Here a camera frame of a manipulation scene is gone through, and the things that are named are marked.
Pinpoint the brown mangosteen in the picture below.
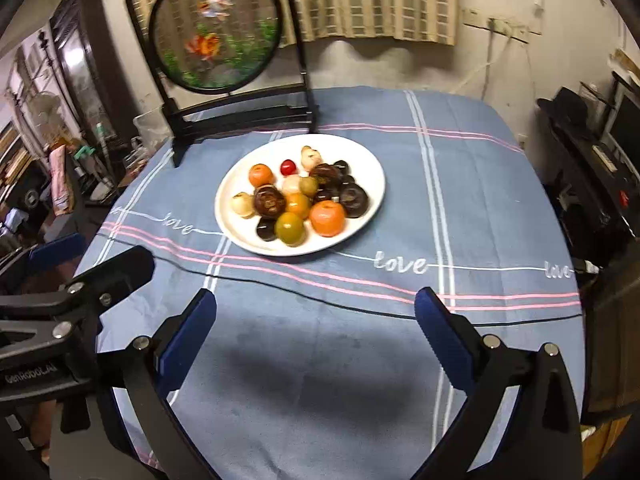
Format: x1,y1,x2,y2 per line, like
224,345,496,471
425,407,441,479
253,185,287,219
338,182,371,219

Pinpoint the blue striped tablecloth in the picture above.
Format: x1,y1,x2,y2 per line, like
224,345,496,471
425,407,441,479
70,86,586,480

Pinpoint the round goldfish screen ornament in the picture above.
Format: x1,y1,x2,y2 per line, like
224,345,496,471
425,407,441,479
125,0,321,168

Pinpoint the pink cloth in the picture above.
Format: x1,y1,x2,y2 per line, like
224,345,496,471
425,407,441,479
49,145,71,216

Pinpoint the yellow tangerine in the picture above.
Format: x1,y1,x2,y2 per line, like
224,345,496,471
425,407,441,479
285,192,312,221

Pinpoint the black hat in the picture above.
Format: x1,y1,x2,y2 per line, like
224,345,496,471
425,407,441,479
537,87,598,136

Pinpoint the computer monitor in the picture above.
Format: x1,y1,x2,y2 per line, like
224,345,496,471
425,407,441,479
602,75,640,171

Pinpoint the white standing fan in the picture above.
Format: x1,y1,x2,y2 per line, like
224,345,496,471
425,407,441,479
25,91,66,136

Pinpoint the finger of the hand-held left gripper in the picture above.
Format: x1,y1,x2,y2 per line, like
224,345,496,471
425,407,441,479
0,232,88,296
0,246,155,356

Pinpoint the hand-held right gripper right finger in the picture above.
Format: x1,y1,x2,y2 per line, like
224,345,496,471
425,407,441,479
410,287,585,480

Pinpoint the clear plastic container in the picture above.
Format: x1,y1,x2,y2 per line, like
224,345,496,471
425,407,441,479
134,110,173,158

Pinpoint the white cable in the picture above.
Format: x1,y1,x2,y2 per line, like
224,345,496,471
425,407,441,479
450,55,502,96

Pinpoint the dark wooden glass cabinet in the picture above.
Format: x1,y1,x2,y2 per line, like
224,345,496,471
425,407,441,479
47,0,141,146

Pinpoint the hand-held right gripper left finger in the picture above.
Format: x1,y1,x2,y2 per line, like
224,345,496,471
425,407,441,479
50,288,221,480

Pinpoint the green-yellow tangerine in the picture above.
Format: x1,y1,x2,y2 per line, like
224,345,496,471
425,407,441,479
274,211,306,247

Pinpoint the wall socket strip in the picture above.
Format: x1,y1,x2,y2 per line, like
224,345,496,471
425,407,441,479
462,7,543,43

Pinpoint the white oval plate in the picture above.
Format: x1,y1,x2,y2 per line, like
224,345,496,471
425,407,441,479
214,133,387,257

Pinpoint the black side table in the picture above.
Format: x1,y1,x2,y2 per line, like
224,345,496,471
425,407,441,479
542,110,640,261

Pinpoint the orange tangerine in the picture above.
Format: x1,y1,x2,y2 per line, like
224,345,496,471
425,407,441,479
309,200,347,237
248,163,276,188

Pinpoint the checked curtain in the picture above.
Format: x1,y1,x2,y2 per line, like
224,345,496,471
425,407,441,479
124,0,458,46

